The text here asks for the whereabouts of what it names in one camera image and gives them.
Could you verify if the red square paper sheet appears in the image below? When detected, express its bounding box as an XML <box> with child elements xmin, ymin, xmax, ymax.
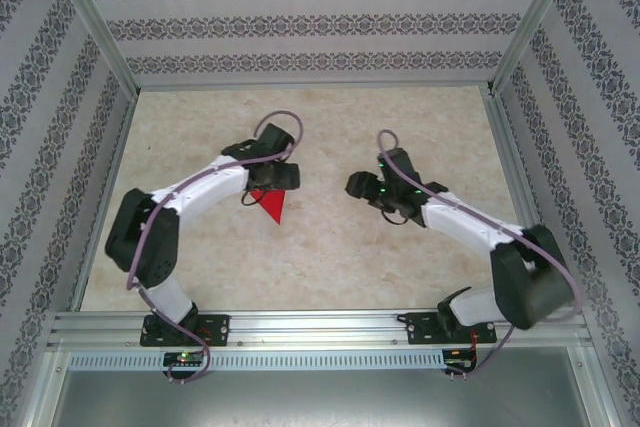
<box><xmin>249</xmin><ymin>189</ymin><xmax>288</xmax><ymax>225</ymax></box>

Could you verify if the grey metal sheet panel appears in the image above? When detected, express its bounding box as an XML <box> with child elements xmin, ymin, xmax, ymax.
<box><xmin>49</xmin><ymin>369</ymin><xmax>606</xmax><ymax>427</ymax></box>

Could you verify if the small controller board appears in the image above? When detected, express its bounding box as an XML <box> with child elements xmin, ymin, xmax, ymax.
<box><xmin>163</xmin><ymin>351</ymin><xmax>206</xmax><ymax>368</ymax></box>
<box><xmin>443</xmin><ymin>349</ymin><xmax>476</xmax><ymax>368</ymax></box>

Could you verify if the aluminium frame cross beam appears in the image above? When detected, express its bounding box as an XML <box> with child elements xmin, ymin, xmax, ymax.
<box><xmin>134</xmin><ymin>79</ymin><xmax>494</xmax><ymax>92</ymax></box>

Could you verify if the aluminium table side rail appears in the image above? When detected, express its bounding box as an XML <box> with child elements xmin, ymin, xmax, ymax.
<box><xmin>482</xmin><ymin>88</ymin><xmax>571</xmax><ymax>309</ymax></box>
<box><xmin>69</xmin><ymin>91</ymin><xmax>140</xmax><ymax>313</ymax></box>

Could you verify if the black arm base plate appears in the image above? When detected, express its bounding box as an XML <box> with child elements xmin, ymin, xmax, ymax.
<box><xmin>139</xmin><ymin>314</ymin><xmax>231</xmax><ymax>348</ymax></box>
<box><xmin>405</xmin><ymin>310</ymin><xmax>499</xmax><ymax>346</ymax></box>

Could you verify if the aluminium mounting rail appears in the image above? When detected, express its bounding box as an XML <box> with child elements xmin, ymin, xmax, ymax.
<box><xmin>47</xmin><ymin>310</ymin><xmax>586</xmax><ymax>349</ymax></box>

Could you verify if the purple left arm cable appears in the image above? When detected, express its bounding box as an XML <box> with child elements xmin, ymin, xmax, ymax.
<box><xmin>125</xmin><ymin>109</ymin><xmax>307</xmax><ymax>386</ymax></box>

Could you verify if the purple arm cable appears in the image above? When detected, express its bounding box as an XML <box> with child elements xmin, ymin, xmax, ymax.
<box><xmin>376</xmin><ymin>129</ymin><xmax>584</xmax><ymax>383</ymax></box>
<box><xmin>125</xmin><ymin>109</ymin><xmax>307</xmax><ymax>386</ymax></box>

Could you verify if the slotted grey cable duct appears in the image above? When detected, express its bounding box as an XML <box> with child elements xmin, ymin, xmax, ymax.
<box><xmin>67</xmin><ymin>350</ymin><xmax>476</xmax><ymax>371</ymax></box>

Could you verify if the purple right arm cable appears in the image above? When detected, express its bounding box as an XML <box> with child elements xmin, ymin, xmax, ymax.
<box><xmin>376</xmin><ymin>129</ymin><xmax>584</xmax><ymax>383</ymax></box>

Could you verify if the slanted aluminium frame post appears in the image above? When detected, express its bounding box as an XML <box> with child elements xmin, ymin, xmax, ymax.
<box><xmin>42</xmin><ymin>0</ymin><xmax>141</xmax><ymax>98</ymax></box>
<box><xmin>485</xmin><ymin>0</ymin><xmax>587</xmax><ymax>97</ymax></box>

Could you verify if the short aluminium frame strut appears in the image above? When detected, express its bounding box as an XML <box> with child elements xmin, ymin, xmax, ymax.
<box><xmin>17</xmin><ymin>346</ymin><xmax>71</xmax><ymax>427</ymax></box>
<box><xmin>569</xmin><ymin>346</ymin><xmax>626</xmax><ymax>427</ymax></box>

